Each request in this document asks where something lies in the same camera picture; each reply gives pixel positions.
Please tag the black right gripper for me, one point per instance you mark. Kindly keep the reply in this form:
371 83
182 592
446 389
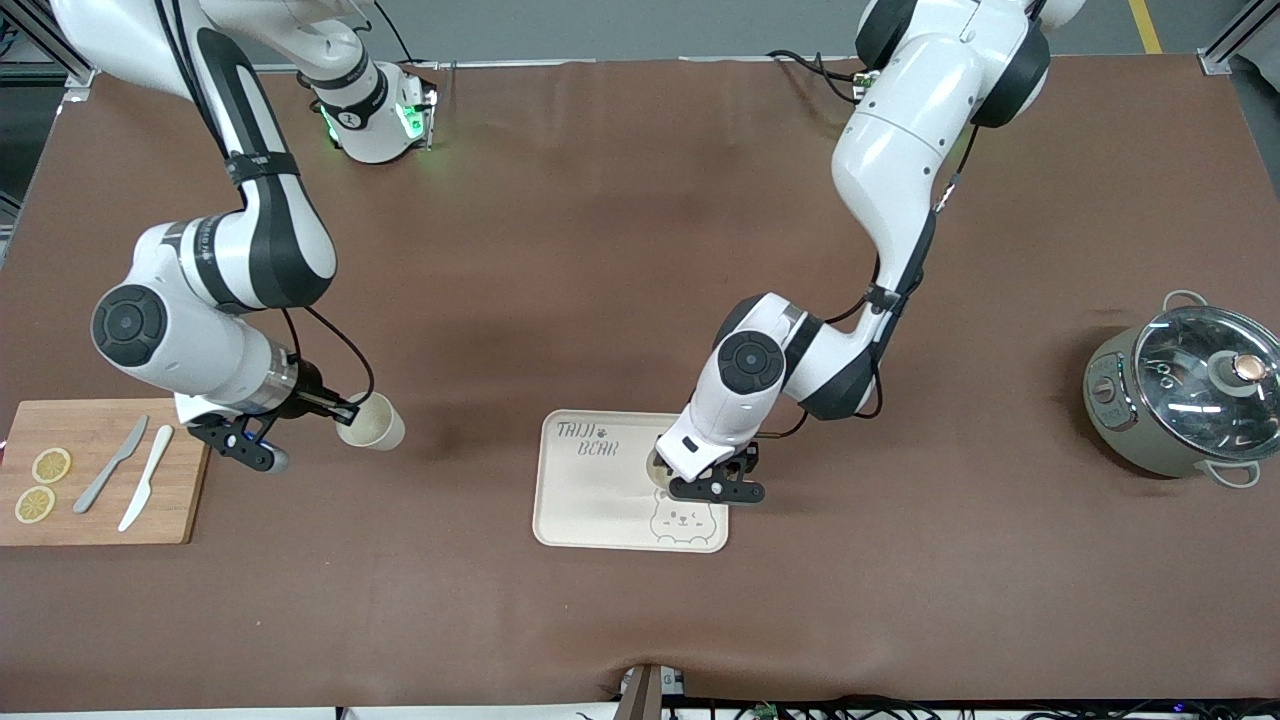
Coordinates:
311 395

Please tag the white IKEA cup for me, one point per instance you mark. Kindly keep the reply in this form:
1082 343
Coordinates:
385 430
657 470

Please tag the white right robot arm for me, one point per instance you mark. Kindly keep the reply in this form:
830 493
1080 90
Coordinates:
270 250

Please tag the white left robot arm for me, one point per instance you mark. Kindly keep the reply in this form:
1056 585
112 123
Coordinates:
900 150

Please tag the cream tray with bear print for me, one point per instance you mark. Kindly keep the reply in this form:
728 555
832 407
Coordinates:
590 500

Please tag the white plastic knife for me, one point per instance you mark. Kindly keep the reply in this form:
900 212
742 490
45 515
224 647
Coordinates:
148 478

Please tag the grey plastic knife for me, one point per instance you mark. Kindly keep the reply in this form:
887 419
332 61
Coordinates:
105 470

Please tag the bamboo cutting board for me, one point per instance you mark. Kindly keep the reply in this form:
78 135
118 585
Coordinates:
100 500

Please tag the lemon slice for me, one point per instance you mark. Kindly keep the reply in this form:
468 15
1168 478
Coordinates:
35 505
52 465

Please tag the brown table mat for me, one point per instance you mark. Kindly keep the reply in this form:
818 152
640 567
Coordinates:
640 250

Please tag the grey-green cooking pot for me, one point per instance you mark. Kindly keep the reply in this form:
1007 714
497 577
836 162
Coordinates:
1130 430

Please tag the glass pot lid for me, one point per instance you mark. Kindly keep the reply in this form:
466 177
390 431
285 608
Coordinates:
1190 390

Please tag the brown camera mounting post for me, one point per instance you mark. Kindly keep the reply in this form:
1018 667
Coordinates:
645 695

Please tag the aluminium frame rail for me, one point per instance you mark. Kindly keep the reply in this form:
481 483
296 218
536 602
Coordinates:
1240 30
40 40

